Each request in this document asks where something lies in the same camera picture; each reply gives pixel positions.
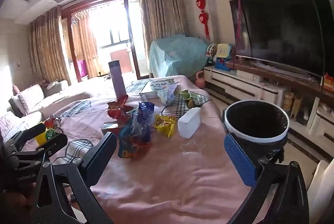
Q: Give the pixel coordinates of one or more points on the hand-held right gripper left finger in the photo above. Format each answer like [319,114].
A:
[101,156]

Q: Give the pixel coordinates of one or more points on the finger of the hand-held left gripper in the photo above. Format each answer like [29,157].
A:
[47,145]
[26,135]

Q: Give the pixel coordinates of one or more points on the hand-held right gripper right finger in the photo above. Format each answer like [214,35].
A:
[238,158]

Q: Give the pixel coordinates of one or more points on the white bin with black bag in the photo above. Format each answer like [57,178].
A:
[255,119]

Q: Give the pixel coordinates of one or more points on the blue snack packet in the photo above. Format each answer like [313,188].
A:
[138,130]

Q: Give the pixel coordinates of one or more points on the red snack packet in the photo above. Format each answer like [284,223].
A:
[118,109]

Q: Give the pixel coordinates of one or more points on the white box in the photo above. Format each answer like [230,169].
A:
[188,123]

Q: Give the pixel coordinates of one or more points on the yellow snack packet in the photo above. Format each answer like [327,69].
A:
[165,126]

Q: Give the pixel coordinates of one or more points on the small colourful toy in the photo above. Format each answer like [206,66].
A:
[53,123]

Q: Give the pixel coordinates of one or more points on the green box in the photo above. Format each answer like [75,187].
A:
[109,129]

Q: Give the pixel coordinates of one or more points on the light quilted sofa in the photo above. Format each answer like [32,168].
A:
[34,101]

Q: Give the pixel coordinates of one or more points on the pink tablecloth with plaid patches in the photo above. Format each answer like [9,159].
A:
[177,177]

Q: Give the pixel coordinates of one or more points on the white television cabinet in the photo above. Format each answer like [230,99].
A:
[234,83]

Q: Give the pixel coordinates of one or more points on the green snack packet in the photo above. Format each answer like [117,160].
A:
[191,98]

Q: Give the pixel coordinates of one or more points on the purple thermos bottle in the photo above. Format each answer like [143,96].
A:
[117,77]

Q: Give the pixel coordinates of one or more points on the white panel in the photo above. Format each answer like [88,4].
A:
[317,187]

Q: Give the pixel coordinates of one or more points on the pink kettlebell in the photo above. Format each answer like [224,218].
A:
[200,80]

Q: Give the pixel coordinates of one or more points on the brown patterned curtain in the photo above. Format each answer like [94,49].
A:
[161,23]
[48,49]

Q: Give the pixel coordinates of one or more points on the light blue plastic bag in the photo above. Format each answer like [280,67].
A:
[167,94]

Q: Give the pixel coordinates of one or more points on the blue toy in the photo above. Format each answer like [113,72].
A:
[223,65]

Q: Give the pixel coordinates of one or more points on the brown balcony cabinet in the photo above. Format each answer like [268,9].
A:
[120,61]

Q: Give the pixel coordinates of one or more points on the yellow green toy phone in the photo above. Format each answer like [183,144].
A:
[225,51]

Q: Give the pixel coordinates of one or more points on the sheer orange curtain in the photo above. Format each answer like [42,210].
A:
[84,44]

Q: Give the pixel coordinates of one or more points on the white red ball toy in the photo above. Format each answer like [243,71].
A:
[211,53]

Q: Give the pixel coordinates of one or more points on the red yellow toy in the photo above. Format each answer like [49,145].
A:
[328,82]

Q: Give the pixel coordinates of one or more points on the teal cloth covered furniture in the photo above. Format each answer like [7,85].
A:
[177,54]

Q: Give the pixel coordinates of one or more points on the black flat television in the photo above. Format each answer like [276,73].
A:
[284,31]

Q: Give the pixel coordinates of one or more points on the red hanging heart decoration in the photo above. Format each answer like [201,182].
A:
[199,2]

